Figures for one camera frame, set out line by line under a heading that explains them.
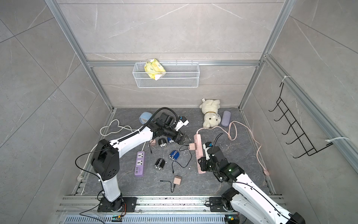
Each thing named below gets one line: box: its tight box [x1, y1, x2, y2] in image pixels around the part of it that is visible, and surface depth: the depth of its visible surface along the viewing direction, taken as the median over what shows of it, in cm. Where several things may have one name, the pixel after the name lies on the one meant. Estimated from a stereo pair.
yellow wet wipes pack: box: [144, 58, 166, 81], surface depth 88 cm
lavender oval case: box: [220, 110, 232, 127], surface depth 113 cm
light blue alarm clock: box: [138, 111, 154, 125], surface depth 106 cm
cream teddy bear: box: [199, 98, 222, 129], surface depth 109 cm
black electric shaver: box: [158, 137, 168, 148], surface depth 97 cm
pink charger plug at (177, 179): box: [173, 175, 182, 186], surface depth 82 cm
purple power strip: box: [134, 151, 145, 176], surface depth 87 cm
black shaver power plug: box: [154, 158, 166, 170], surface depth 87 cm
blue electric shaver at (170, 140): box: [166, 136, 175, 145], surface depth 98 cm
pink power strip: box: [193, 133, 207, 175], surface depth 82 cm
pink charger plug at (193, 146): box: [188, 142, 198, 151], surface depth 82 cm
